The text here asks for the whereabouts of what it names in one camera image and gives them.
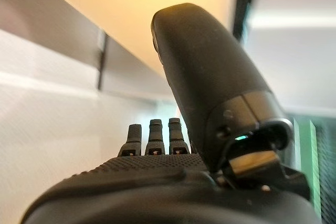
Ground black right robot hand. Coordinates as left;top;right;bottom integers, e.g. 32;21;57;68
20;3;322;224

